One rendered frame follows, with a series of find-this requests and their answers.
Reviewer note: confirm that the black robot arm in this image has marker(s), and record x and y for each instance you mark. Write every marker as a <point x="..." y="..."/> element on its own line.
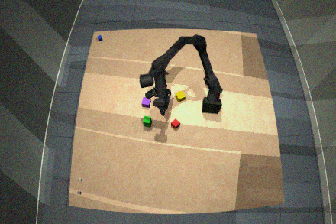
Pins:
<point x="158" y="66"/>

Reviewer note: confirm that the yellow block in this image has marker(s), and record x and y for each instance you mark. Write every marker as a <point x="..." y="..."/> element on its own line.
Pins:
<point x="180" y="96"/>

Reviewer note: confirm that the purple cube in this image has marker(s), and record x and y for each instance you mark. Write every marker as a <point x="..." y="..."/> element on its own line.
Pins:
<point x="145" y="102"/>

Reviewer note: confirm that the red block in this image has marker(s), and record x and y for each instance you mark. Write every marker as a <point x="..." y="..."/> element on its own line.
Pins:
<point x="175" y="123"/>

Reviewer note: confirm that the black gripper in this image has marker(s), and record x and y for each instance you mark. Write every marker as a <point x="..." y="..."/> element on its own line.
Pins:
<point x="163" y="101"/>

